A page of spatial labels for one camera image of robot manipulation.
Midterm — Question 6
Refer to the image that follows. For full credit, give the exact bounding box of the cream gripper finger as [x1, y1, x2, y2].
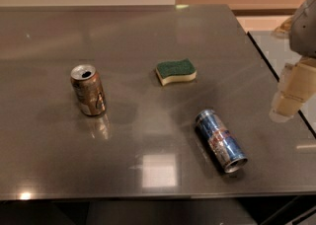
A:
[270, 56, 316, 122]

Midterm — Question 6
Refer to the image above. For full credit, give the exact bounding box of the blue silver redbull can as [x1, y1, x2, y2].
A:
[196, 110, 248, 174]

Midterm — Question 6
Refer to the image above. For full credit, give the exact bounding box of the brown soda can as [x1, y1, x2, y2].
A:
[70, 64, 107, 116]

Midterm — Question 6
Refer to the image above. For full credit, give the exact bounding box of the grey side table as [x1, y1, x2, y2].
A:
[247, 30, 316, 138]

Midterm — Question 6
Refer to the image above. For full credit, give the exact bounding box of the green yellow sponge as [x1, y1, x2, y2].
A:
[155, 59, 197, 86]

